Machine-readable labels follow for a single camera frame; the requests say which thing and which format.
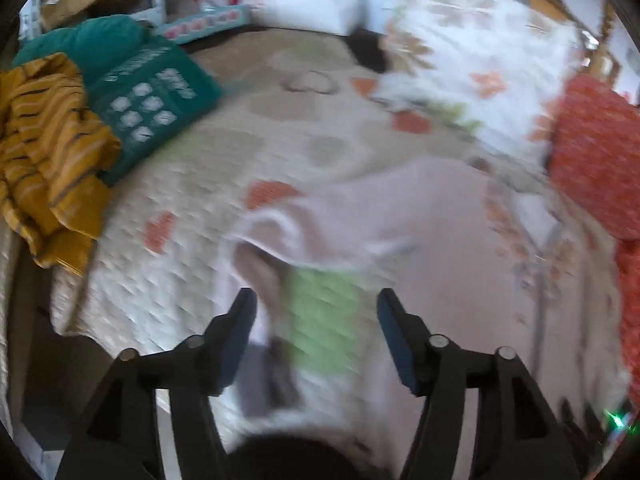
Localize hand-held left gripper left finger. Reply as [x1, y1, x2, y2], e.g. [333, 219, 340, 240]
[55, 287, 258, 480]

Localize pale pink small garment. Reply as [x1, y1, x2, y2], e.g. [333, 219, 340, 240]
[220, 157, 546, 480]

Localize teal printed garment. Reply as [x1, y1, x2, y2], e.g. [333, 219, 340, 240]
[85, 42, 226, 186]

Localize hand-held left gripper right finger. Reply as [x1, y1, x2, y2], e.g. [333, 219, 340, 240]
[376, 287, 583, 480]

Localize red patterned pillow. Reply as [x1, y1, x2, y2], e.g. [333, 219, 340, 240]
[547, 75, 640, 241]

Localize wooden railing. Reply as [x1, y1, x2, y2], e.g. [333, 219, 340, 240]
[530, 0, 640, 106]

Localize yellow striped garment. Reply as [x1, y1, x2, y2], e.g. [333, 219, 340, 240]
[0, 52, 123, 278]

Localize heart patterned quilt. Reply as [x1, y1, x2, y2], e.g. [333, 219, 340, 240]
[50, 25, 631, 461]

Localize light green cloth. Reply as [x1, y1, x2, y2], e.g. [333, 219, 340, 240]
[280, 267, 368, 376]

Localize red patterned blanket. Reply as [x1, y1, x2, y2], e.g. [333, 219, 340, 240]
[615, 240, 640, 361]

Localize black object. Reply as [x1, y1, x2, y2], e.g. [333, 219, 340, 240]
[347, 27, 391, 73]

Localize long patterned box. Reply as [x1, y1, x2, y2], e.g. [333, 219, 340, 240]
[152, 4, 251, 41]

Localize teal cloth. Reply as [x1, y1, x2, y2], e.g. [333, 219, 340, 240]
[12, 15, 151, 81]

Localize white floral pillow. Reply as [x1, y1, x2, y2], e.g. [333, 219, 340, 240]
[372, 0, 583, 171]

